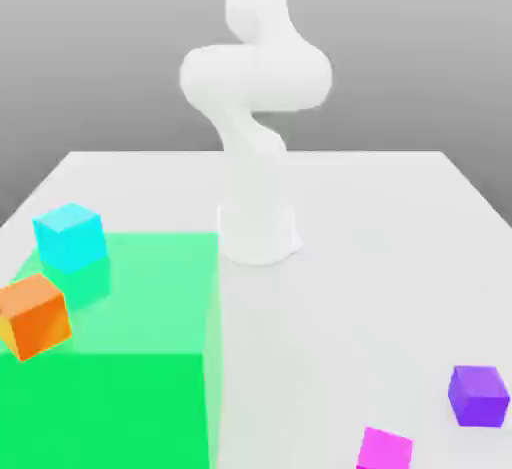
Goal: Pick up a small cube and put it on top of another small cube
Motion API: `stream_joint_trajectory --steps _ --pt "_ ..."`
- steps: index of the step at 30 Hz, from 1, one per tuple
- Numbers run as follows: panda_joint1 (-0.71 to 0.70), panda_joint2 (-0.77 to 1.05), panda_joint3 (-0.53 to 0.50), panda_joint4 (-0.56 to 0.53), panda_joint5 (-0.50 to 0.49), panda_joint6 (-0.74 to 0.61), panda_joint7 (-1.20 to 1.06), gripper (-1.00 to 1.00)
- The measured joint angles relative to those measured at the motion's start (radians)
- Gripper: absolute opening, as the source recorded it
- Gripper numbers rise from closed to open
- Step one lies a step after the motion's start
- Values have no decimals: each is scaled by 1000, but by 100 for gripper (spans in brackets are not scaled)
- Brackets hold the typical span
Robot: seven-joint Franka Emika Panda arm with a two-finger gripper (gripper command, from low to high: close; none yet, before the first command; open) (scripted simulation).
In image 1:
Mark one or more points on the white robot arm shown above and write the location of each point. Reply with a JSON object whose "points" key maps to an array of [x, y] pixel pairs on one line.
{"points": [[256, 77]]}

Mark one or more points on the small cyan cube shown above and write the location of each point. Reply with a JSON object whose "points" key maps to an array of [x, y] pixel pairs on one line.
{"points": [[68, 237]]}

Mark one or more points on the small purple cube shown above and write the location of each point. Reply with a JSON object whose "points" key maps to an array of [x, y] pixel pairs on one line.
{"points": [[478, 397]]}

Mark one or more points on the small magenta cube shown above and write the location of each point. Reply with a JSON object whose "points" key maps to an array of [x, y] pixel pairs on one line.
{"points": [[384, 449]]}

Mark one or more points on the large green box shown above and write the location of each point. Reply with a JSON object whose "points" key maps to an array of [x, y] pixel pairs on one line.
{"points": [[120, 397]]}

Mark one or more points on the small orange cube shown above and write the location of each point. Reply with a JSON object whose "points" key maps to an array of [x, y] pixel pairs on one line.
{"points": [[36, 317]]}

